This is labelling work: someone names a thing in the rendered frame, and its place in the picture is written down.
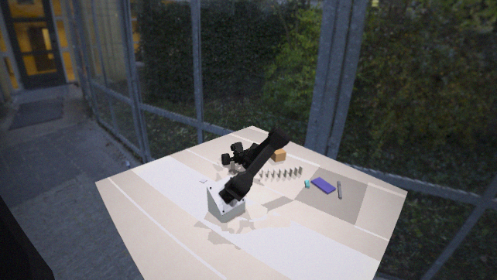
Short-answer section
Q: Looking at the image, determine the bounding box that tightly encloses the purple flat block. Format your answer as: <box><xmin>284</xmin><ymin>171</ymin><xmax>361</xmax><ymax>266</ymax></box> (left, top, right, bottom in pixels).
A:
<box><xmin>311</xmin><ymin>177</ymin><xmax>337</xmax><ymax>194</ymax></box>

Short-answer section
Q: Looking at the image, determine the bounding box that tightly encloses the tan rectangular block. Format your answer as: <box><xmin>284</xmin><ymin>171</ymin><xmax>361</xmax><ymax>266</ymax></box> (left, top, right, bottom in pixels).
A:
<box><xmin>270</xmin><ymin>149</ymin><xmax>286</xmax><ymax>162</ymax></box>

